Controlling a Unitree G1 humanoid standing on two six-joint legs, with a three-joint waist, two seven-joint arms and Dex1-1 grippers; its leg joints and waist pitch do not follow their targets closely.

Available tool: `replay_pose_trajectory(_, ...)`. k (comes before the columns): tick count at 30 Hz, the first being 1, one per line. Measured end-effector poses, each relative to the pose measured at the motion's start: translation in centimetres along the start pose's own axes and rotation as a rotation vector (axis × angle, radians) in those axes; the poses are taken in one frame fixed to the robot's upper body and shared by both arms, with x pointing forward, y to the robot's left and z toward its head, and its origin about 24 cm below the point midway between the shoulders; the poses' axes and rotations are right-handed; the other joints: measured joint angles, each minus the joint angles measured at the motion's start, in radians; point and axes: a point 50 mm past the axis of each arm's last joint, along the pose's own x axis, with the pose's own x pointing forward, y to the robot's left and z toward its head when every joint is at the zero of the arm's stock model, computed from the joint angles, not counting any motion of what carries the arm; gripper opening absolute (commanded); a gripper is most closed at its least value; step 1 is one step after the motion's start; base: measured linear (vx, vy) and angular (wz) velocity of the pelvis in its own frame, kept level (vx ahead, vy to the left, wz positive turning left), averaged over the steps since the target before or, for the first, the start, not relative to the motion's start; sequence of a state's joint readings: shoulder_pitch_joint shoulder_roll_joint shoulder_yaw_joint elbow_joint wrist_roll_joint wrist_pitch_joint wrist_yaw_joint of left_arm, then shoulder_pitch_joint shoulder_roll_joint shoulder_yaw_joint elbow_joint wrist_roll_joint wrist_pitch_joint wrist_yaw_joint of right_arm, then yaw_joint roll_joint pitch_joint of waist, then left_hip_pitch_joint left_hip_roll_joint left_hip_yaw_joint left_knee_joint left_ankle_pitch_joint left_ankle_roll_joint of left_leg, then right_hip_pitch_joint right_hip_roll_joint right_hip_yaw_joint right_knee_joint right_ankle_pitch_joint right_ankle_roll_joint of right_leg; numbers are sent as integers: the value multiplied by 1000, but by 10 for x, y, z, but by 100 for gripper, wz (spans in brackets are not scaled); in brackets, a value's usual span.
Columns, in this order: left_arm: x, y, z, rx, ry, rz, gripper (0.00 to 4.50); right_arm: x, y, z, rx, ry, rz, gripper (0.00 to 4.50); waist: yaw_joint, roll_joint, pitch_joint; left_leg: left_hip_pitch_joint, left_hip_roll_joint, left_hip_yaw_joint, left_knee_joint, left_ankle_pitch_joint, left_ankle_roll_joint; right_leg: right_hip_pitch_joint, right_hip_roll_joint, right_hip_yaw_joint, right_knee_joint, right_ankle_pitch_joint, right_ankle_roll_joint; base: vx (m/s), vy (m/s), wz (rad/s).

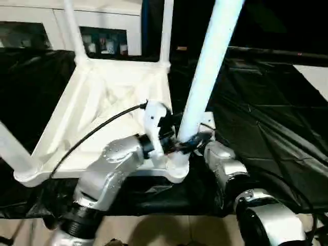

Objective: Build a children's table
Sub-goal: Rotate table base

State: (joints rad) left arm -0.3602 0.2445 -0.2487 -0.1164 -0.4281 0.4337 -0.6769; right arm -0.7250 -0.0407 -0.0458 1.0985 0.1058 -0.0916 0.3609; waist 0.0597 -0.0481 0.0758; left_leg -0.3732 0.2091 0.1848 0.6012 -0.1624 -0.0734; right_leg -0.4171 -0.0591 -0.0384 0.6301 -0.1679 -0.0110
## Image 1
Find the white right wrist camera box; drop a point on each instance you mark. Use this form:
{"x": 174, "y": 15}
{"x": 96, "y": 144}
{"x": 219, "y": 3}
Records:
{"x": 205, "y": 123}

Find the silver metal rail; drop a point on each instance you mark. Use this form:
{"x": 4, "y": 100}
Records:
{"x": 277, "y": 51}

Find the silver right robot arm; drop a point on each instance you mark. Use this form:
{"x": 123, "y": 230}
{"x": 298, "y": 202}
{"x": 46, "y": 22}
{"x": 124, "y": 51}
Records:
{"x": 241, "y": 179}

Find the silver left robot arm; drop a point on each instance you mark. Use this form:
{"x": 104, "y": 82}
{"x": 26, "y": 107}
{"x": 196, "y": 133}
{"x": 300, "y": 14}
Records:
{"x": 107, "y": 169}

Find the gold label plate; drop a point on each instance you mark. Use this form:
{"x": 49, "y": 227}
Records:
{"x": 181, "y": 48}

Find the white plastic table leg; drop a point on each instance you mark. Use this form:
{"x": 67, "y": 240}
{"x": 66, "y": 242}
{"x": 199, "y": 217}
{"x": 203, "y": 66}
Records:
{"x": 15, "y": 151}
{"x": 76, "y": 31}
{"x": 207, "y": 72}
{"x": 165, "y": 31}

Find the white plastic table top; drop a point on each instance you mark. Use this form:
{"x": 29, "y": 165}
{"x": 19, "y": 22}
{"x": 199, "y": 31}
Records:
{"x": 97, "y": 97}

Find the black mat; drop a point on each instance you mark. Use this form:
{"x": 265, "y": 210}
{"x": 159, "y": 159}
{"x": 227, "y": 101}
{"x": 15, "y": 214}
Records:
{"x": 266, "y": 102}

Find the white cabinet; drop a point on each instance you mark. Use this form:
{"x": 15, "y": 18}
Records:
{"x": 61, "y": 23}

